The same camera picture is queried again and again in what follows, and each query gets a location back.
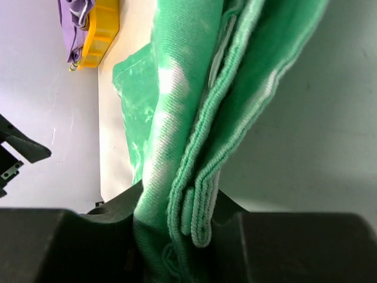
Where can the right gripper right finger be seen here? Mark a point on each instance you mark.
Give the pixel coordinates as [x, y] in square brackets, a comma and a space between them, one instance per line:
[289, 247]

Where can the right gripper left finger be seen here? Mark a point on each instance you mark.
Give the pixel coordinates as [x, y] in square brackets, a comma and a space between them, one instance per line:
[59, 245]

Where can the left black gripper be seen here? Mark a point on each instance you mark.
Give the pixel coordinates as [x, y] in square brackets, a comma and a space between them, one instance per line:
[26, 147]

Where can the green tie-dye trousers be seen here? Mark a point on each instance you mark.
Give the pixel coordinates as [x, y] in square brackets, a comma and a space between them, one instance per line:
[188, 99]

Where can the purple trousers in bin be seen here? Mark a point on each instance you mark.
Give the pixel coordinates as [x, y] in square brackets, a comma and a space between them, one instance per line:
[74, 22]

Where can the yellow plastic bin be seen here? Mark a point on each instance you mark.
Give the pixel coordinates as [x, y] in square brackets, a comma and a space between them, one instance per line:
[104, 24]

